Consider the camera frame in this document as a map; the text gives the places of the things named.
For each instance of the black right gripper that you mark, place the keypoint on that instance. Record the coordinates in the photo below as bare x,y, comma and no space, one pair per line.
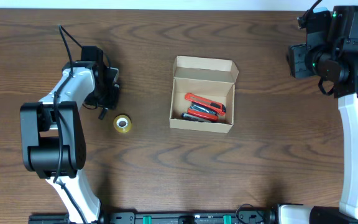
298,59

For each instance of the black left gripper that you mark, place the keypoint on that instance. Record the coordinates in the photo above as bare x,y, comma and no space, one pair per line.
112,102

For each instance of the black and white marker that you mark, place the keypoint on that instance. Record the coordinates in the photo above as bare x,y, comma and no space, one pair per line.
103,113

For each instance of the clear yellowish tape roll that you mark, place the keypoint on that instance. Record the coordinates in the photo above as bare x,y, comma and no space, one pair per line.
122,123

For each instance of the blue capped marker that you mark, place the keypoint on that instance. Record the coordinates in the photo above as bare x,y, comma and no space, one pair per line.
190,117

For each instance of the brown cardboard box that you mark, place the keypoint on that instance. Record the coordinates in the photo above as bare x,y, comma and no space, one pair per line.
210,78

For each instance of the orange utility knife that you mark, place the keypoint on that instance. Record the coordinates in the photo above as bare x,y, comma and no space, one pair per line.
210,104

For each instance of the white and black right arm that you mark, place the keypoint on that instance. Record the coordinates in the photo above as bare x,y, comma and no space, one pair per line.
346,93

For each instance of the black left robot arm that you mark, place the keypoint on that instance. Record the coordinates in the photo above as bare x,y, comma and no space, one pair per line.
53,143

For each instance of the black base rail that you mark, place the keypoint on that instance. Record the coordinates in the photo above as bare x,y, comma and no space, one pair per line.
247,215

